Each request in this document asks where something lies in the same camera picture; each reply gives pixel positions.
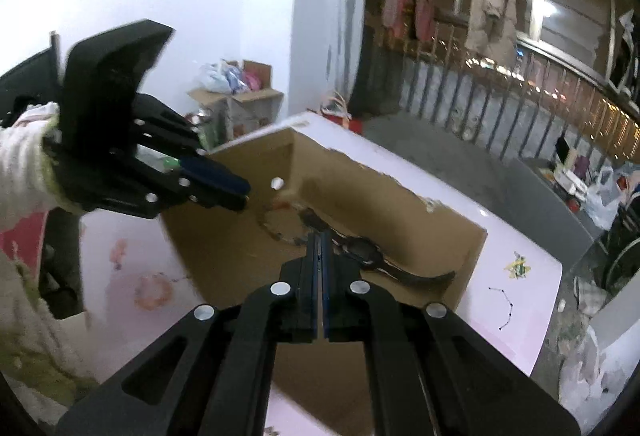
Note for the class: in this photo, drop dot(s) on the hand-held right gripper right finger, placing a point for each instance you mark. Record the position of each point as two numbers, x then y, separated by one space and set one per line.
342 306

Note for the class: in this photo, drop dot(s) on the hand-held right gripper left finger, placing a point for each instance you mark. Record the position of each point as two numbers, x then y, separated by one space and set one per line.
300 301

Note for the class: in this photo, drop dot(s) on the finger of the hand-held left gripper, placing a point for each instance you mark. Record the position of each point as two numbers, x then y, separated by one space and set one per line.
220 178
220 202

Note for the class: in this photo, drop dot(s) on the large cardboard box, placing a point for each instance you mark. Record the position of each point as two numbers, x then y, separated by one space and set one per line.
225 256

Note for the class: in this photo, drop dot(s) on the green blender jug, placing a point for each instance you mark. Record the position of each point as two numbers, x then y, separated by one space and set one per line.
207 135

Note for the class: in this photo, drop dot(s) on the printed cardboard carton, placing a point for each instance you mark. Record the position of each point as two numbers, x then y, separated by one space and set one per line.
250 110

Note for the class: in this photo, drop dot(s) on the blue patterned bag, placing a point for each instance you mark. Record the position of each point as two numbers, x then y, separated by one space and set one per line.
235 79

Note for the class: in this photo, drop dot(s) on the white plastic bag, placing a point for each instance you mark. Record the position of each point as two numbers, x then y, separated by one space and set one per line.
212 78
600 206

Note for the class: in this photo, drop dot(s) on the red gift bag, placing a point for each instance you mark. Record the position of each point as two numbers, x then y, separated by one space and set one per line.
350 123

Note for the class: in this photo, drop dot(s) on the pink balloon print tablecloth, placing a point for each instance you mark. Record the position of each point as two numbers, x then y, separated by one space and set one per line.
535 286

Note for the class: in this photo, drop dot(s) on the grey low cabinet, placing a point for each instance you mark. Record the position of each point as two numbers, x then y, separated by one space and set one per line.
545 226

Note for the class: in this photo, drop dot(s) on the person's white fluffy garment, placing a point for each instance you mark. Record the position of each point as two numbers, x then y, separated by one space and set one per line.
30 341

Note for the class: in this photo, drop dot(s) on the metal balcony railing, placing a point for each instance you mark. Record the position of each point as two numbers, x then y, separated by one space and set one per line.
500 115

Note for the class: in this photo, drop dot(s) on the crumpled clear plastic bag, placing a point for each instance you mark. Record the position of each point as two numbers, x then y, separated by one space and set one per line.
590 376

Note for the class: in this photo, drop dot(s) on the white flat box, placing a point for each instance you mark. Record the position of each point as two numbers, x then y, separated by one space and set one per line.
570 182

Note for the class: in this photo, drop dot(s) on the wheelchair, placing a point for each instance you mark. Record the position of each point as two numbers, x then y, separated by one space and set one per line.
620 266

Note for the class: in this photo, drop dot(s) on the hanging beige coat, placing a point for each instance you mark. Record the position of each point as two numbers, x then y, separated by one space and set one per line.
492 5

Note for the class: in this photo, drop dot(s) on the hanging black white garment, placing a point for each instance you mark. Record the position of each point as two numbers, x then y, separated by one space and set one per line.
627 55

